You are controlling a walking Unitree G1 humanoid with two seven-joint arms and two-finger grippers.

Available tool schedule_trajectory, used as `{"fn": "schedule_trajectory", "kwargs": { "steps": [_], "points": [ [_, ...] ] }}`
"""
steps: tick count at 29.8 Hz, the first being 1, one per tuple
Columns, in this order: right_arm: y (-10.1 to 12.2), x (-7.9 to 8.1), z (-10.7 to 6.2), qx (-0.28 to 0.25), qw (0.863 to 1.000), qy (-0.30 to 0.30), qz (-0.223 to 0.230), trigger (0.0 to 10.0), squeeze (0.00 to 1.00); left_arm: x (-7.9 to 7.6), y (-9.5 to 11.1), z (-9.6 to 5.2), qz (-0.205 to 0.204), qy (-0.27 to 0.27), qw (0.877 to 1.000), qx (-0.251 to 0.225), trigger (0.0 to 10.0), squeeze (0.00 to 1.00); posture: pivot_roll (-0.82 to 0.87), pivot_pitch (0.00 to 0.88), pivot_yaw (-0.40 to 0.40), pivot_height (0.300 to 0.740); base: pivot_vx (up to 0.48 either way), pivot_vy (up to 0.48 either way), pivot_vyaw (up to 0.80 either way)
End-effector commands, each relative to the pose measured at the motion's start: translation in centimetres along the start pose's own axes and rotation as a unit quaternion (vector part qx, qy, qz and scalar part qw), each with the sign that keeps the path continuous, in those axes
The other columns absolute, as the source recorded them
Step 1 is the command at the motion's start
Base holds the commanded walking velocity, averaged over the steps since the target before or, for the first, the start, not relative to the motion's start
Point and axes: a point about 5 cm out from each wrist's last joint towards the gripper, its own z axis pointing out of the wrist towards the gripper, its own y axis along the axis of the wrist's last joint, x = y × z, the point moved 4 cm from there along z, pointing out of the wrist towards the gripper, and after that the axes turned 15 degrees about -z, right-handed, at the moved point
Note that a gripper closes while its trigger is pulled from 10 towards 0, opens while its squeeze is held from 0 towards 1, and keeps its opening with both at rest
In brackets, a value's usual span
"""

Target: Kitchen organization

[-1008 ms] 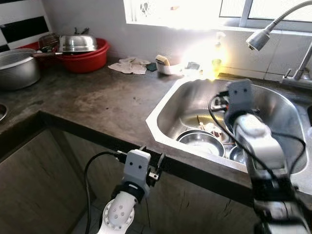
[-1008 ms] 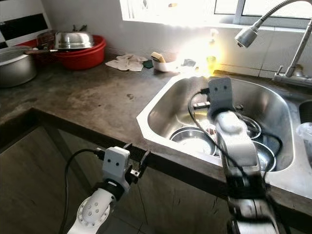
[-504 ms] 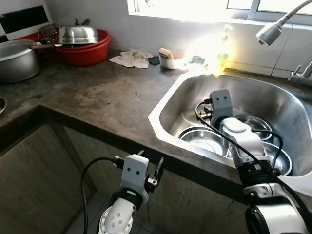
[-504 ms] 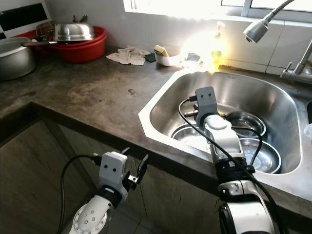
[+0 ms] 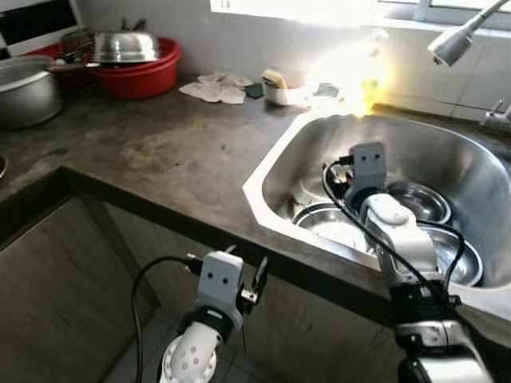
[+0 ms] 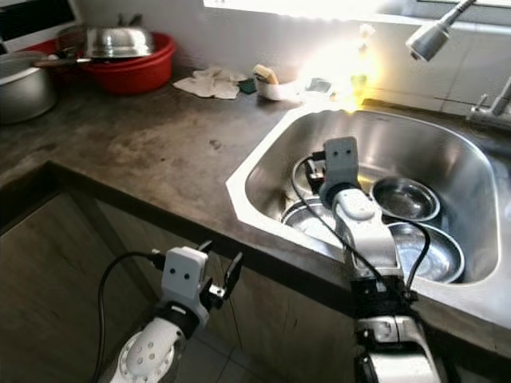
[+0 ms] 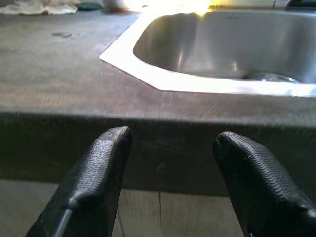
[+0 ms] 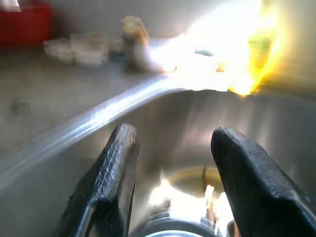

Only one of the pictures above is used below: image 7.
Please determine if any crumpled white cloth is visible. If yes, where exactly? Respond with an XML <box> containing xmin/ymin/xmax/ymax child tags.
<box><xmin>0</xmin><ymin>0</ymin><xmax>79</xmax><ymax>16</ymax></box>

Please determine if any green scrub pad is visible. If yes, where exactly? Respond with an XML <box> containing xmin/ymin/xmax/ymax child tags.
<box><xmin>75</xmin><ymin>2</ymin><xmax>103</xmax><ymax>11</ymax></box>

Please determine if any shallow stainless steel bowl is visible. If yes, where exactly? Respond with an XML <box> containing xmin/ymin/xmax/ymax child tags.
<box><xmin>242</xmin><ymin>71</ymin><xmax>301</xmax><ymax>84</ymax></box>

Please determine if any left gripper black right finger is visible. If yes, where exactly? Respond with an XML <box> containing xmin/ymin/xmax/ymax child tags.
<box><xmin>213</xmin><ymin>131</ymin><xmax>316</xmax><ymax>237</ymax></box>

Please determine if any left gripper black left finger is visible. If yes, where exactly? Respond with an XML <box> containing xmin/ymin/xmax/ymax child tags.
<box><xmin>25</xmin><ymin>126</ymin><xmax>133</xmax><ymax>237</ymax></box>

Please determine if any stainless steel kitchen sink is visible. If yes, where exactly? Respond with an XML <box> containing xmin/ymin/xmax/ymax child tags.
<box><xmin>99</xmin><ymin>9</ymin><xmax>316</xmax><ymax>97</ymax></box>

